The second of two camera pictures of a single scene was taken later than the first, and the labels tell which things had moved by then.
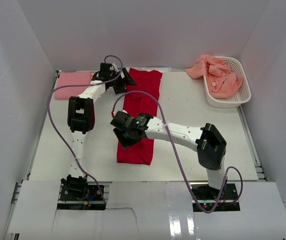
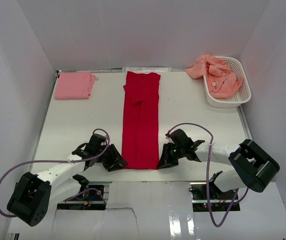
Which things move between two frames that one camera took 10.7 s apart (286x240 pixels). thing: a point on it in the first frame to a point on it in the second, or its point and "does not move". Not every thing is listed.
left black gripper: [125, 81] to [115, 158]
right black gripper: [125, 142] to [165, 161]
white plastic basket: [241, 95] does not move
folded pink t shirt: [72, 78] does not move
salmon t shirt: [222, 82] does not move
